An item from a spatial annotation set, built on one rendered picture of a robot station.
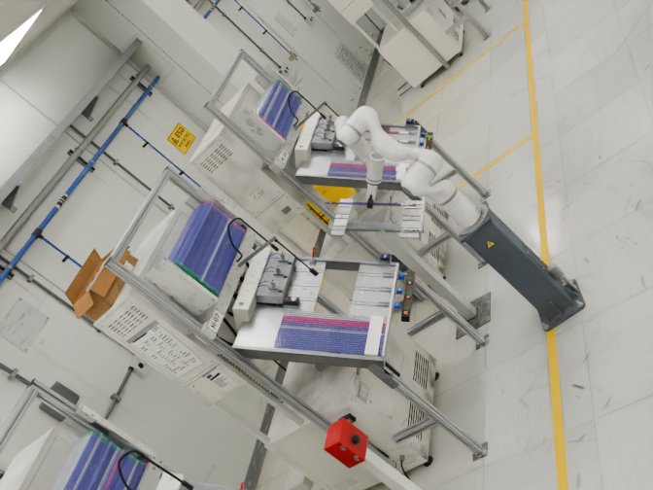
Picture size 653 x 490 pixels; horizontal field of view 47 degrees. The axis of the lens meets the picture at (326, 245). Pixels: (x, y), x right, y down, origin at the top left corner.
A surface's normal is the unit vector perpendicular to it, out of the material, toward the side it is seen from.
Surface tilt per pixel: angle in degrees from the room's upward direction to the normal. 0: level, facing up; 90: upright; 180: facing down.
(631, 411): 0
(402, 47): 90
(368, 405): 90
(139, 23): 90
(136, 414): 90
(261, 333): 43
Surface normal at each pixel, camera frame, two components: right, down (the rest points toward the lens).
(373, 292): -0.07, -0.79
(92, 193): 0.68, -0.49
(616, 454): -0.71, -0.62
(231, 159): -0.18, 0.61
